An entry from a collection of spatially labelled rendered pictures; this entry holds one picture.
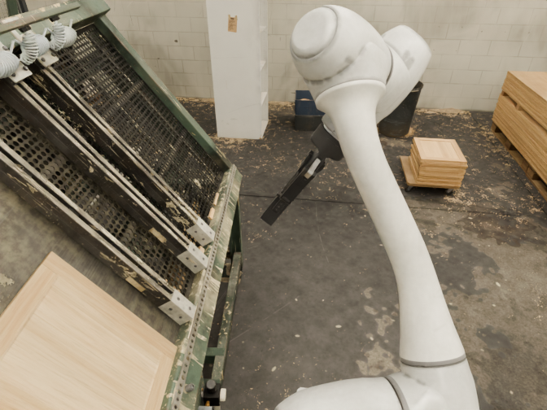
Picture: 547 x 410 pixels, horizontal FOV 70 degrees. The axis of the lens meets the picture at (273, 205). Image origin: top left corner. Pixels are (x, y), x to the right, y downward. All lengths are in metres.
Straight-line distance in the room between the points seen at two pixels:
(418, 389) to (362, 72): 0.46
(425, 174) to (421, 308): 3.47
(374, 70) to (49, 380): 1.09
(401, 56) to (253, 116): 4.37
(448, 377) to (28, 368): 0.99
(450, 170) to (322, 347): 2.26
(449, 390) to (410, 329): 0.10
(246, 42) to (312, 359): 3.47
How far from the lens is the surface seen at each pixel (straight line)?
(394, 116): 5.30
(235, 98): 4.99
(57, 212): 1.44
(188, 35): 6.45
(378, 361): 2.67
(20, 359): 1.25
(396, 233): 0.62
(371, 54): 0.58
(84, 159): 1.65
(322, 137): 0.74
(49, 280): 1.35
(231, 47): 4.83
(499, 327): 3.13
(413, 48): 0.71
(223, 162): 2.56
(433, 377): 0.68
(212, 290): 1.82
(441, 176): 4.18
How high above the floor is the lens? 2.15
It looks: 34 degrees down
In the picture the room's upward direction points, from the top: straight up
